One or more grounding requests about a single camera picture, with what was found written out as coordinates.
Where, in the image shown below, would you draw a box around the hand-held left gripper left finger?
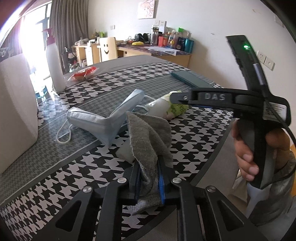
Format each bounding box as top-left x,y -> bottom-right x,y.
50,162 -> 141,241

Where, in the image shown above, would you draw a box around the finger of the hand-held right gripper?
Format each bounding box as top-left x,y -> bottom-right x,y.
170,88 -> 236,108

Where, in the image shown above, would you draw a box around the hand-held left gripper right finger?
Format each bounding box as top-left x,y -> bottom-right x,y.
158,158 -> 270,241

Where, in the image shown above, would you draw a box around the grey sock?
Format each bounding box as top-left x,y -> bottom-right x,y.
126,111 -> 174,215

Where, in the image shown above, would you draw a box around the blue face mask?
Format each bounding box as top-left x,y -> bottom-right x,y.
57,89 -> 158,147

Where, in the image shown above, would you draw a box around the white foam box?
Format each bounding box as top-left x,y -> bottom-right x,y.
0,54 -> 39,174

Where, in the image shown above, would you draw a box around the person's right forearm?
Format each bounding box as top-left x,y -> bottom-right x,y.
245,148 -> 296,226

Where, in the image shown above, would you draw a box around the person's right hand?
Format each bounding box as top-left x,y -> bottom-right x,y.
232,120 -> 291,182

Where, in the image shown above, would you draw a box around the dark green flat case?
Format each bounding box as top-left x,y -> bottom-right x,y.
171,70 -> 214,88

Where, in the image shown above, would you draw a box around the light wooden desk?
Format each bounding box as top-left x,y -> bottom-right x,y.
71,40 -> 192,69

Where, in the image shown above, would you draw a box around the row of toiletry bottles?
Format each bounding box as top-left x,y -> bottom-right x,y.
150,25 -> 195,53

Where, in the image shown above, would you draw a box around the white papers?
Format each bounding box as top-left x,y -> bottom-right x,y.
147,46 -> 177,56

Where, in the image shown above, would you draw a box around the white double outlet panel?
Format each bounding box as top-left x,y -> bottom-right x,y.
154,20 -> 167,33

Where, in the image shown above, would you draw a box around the black headphones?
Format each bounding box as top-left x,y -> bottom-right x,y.
135,33 -> 151,43

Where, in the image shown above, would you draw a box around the wooden smiley face chair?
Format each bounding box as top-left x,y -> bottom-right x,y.
97,37 -> 118,62

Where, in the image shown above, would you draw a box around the red snack packet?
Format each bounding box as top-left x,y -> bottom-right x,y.
67,66 -> 99,82

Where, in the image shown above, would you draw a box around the white lotion pump bottle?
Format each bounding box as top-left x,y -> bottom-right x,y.
41,27 -> 67,93

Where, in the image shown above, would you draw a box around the brown curtain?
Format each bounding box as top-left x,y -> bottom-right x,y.
50,0 -> 90,55

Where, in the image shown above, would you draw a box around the glass balcony door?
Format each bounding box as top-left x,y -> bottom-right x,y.
14,2 -> 52,77

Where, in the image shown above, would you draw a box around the black usb cable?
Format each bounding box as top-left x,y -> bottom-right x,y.
253,62 -> 296,186

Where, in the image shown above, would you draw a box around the pink wall poster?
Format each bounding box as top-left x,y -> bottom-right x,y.
137,0 -> 159,19

